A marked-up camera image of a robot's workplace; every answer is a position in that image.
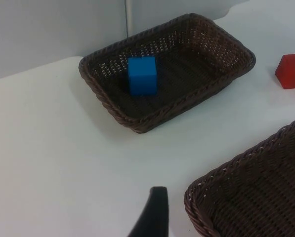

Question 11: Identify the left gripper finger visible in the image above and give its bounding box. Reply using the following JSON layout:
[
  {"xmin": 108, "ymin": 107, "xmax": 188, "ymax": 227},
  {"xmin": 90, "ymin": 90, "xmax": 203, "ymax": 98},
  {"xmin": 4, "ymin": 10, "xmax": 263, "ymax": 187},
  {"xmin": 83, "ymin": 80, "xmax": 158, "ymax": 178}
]
[{"xmin": 127, "ymin": 186, "xmax": 169, "ymax": 237}]

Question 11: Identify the red cube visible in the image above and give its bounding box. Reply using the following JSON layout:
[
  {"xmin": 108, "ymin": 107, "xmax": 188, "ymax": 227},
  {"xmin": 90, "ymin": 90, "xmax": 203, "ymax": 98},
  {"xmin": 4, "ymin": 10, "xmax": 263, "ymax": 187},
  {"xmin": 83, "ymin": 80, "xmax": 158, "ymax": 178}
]
[{"xmin": 274, "ymin": 52, "xmax": 295, "ymax": 89}]

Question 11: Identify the dark brown wicker basket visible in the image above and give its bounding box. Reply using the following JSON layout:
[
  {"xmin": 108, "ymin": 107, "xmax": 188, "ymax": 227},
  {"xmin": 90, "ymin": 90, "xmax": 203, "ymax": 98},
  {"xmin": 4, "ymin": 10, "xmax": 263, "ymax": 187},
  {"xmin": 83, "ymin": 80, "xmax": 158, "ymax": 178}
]
[
  {"xmin": 184, "ymin": 115, "xmax": 295, "ymax": 237},
  {"xmin": 78, "ymin": 12, "xmax": 257, "ymax": 134}
]

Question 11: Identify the blue cube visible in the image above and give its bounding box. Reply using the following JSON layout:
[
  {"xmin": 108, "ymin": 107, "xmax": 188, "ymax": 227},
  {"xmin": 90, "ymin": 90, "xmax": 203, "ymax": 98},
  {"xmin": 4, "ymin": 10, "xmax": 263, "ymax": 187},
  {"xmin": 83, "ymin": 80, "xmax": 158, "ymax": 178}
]
[{"xmin": 127, "ymin": 56, "xmax": 158, "ymax": 97}]

